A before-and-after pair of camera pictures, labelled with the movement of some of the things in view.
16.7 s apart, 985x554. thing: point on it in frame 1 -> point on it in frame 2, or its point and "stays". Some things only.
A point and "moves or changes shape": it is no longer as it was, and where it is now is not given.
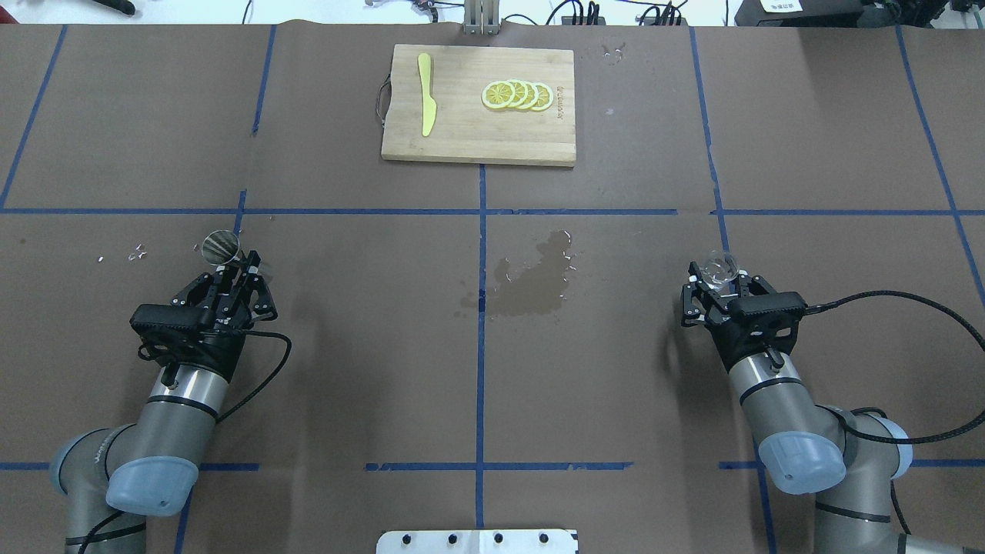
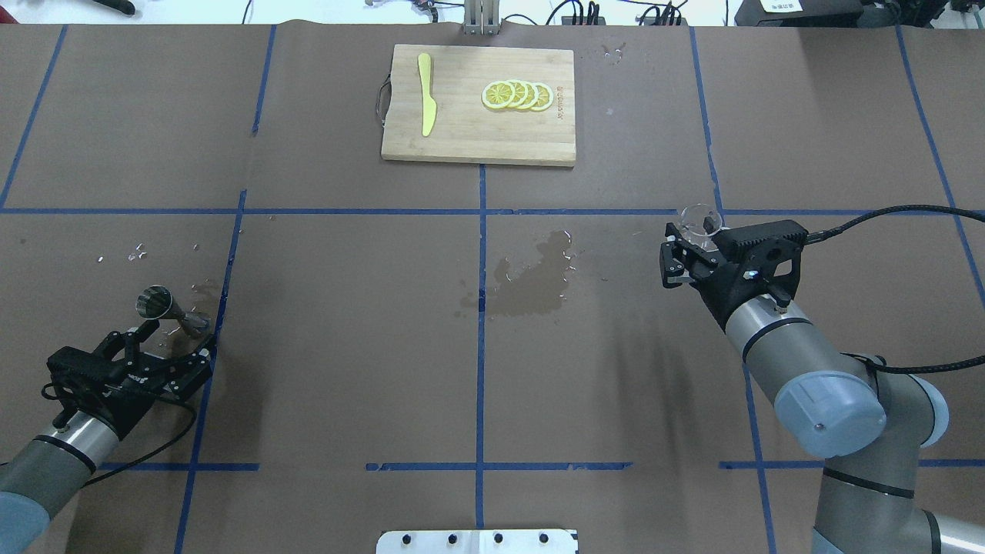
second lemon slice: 520,95 stays
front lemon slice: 498,95 stays
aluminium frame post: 481,17 stays
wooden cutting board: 465,130 stays
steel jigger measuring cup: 220,247 moves or changes shape
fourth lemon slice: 545,98 stays
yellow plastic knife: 428,104 stays
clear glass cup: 718,268 moves or changes shape
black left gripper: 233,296 -> 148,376
